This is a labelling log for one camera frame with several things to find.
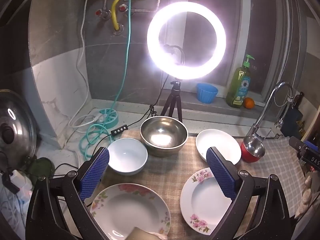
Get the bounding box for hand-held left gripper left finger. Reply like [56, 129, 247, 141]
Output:
[25, 147, 110, 240]

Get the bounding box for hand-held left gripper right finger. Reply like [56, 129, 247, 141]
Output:
[206, 147, 292, 240]

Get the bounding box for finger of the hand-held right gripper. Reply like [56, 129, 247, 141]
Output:
[289, 136, 308, 156]
[303, 141, 320, 154]

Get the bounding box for plain white deep plate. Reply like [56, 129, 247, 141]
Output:
[195, 129, 242, 166]

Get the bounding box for white floral plate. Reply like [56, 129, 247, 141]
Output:
[180, 167, 241, 236]
[89, 183, 171, 240]

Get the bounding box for pale blue ceramic bowl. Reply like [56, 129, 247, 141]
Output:
[107, 138, 148, 176]

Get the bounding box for small red steel pot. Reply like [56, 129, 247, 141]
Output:
[240, 135, 266, 164]

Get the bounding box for large stainless steel bowl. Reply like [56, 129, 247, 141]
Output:
[140, 116, 188, 157]

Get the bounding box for dark knife block with knives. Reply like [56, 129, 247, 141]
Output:
[280, 92, 305, 137]

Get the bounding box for beige plush toy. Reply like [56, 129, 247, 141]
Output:
[294, 174, 316, 218]

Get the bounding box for chrome kitchen faucet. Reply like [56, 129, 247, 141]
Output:
[246, 81, 293, 141]

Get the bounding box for plaid table cloth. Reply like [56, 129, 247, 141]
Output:
[84, 129, 309, 240]

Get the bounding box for dark green object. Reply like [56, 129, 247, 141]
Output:
[30, 157, 56, 184]

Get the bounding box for orange fruit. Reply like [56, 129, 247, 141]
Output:
[243, 97, 255, 110]

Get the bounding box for beige block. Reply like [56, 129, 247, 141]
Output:
[126, 226, 157, 240]

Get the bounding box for white charger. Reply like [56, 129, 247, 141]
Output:
[2, 169, 34, 196]

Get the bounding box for blue ribbed cup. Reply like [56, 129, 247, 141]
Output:
[196, 83, 219, 104]

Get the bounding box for green dish soap bottle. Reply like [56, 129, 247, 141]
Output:
[226, 54, 256, 109]

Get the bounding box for steel pot lid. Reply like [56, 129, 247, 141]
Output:
[0, 89, 38, 161]

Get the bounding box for black cable with inline remote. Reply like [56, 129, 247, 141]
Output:
[54, 75, 171, 171]

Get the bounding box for white ring light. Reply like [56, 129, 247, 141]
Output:
[147, 2, 227, 81]

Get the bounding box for white power cable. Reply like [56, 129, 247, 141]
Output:
[65, 0, 105, 153]

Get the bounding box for yellow hose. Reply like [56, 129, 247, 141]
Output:
[111, 0, 127, 32]

